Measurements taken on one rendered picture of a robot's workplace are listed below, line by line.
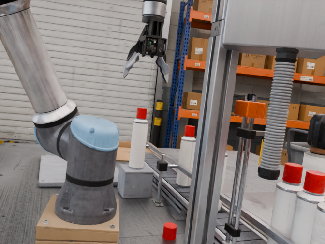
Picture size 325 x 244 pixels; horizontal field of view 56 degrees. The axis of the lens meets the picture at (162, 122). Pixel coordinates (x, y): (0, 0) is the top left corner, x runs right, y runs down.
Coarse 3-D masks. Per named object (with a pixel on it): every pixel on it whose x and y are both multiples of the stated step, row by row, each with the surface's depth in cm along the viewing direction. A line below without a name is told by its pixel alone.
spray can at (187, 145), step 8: (192, 128) 101; (184, 136) 103; (192, 136) 102; (184, 144) 101; (192, 144) 101; (184, 152) 102; (192, 152) 102; (184, 160) 102; (192, 160) 103; (184, 176) 102; (176, 184) 104; (184, 184) 103
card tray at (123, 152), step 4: (120, 144) 177; (124, 144) 178; (128, 144) 179; (152, 144) 177; (120, 148) 174; (124, 148) 175; (128, 148) 176; (148, 148) 182; (120, 152) 163; (124, 152) 164; (128, 152) 165; (152, 152) 172; (120, 156) 155; (124, 156) 156; (128, 156) 157; (116, 160) 147; (120, 160) 148; (124, 160) 148; (128, 160) 149; (164, 160) 156
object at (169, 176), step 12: (156, 156) 143; (156, 168) 122; (168, 168) 124; (168, 180) 109; (180, 192) 98; (228, 216) 83; (240, 228) 76; (240, 240) 70; (252, 240) 71; (264, 240) 71
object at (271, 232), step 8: (160, 152) 115; (168, 160) 107; (184, 168) 95; (224, 200) 73; (248, 216) 64; (256, 224) 62; (264, 224) 60; (264, 232) 59; (272, 232) 57; (280, 240) 55; (288, 240) 54
